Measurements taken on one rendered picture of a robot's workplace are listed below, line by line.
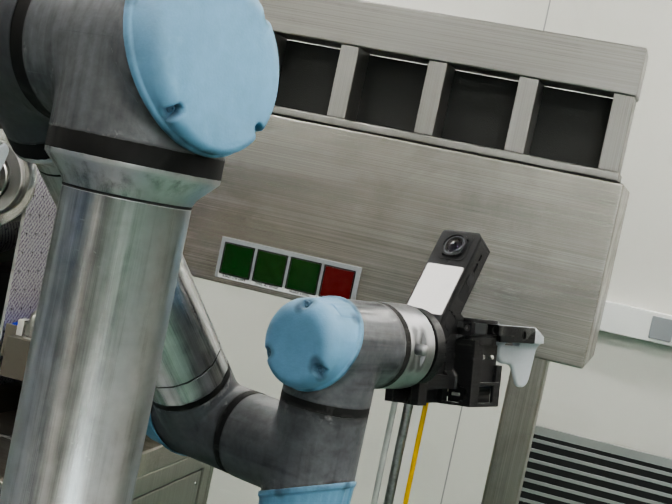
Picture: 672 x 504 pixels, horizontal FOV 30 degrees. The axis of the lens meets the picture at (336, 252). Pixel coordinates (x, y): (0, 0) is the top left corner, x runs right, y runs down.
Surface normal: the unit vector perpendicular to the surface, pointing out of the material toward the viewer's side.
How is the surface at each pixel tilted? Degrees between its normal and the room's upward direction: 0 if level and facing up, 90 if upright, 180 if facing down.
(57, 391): 90
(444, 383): 82
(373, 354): 89
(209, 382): 93
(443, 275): 59
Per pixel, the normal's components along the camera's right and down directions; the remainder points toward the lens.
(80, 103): -0.53, -0.06
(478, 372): 0.79, 0.06
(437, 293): -0.44, -0.58
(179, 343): 0.45, 0.43
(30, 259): 0.94, 0.21
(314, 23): -0.26, 0.00
